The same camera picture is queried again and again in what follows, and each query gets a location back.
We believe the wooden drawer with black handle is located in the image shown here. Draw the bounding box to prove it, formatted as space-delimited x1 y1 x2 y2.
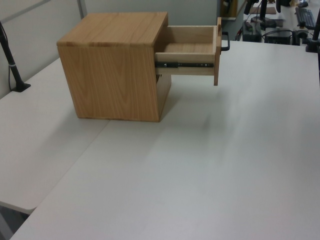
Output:
153 16 231 87

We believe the wooden drawer cabinet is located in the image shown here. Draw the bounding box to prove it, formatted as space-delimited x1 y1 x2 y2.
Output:
56 11 173 124

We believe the tan board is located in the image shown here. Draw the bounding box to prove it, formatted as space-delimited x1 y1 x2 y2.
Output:
219 0 238 19

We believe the black monitor stand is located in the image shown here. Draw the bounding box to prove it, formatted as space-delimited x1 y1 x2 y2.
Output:
249 0 277 29

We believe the black device with green part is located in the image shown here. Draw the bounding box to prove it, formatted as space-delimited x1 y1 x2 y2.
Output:
242 20 262 42

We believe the brown desk pad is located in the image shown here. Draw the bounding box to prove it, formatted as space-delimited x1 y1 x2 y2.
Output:
249 6 277 15

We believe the black box device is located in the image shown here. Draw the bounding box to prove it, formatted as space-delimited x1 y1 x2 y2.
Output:
264 29 294 46

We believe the black keyboard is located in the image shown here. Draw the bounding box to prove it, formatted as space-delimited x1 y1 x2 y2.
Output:
294 6 317 29

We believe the black clamp stand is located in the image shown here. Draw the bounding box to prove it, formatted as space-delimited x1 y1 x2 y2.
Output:
304 0 320 54

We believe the black pole stand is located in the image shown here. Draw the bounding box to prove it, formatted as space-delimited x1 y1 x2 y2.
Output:
0 21 32 94

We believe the thin grey cable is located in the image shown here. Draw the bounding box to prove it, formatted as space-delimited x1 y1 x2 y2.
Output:
6 63 18 92

